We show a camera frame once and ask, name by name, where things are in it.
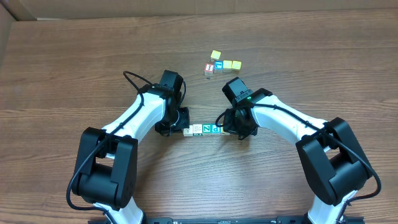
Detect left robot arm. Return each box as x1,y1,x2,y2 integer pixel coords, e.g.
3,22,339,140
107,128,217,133
66,70,190,223

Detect green Z block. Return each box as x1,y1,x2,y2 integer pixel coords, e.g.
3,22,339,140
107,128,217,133
202,124,211,136

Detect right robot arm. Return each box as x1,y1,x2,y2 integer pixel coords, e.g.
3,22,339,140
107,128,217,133
221,77,374,223

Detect red letter block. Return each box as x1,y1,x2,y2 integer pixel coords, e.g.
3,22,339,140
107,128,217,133
204,63,214,77

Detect yellow block top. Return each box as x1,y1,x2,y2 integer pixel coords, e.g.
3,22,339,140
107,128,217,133
210,50,221,62

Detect plain white wooden block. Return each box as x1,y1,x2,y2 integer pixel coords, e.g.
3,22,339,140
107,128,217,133
183,125,193,137

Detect blue letter block in row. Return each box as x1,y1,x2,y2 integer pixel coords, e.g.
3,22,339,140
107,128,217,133
214,61,223,73

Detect yellow block middle row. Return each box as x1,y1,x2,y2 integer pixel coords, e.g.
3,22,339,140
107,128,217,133
223,60,233,73

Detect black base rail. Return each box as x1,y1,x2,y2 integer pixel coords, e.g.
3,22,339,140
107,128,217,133
136,216,366,224

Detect yellow block row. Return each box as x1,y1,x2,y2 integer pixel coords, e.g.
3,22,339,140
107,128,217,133
223,60,233,73
231,60,242,73

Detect yellow block right row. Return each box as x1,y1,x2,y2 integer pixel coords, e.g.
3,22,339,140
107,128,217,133
231,60,242,73

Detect blue P block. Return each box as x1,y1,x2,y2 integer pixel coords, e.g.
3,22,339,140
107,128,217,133
211,124,221,136

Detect white patterned block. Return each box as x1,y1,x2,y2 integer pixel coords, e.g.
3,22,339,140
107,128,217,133
192,124,203,136

